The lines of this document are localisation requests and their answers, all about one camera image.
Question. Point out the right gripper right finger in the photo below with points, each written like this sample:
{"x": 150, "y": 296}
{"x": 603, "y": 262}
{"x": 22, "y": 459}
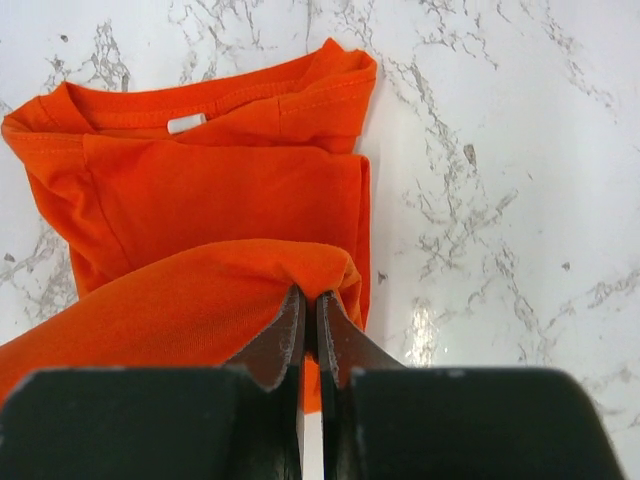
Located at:
{"x": 342, "y": 348}

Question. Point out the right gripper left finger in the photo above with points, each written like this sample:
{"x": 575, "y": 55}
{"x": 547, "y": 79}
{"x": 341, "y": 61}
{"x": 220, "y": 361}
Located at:
{"x": 268, "y": 429}

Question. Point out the orange t shirt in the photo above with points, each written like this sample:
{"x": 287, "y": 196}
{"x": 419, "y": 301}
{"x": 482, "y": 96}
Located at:
{"x": 190, "y": 212}

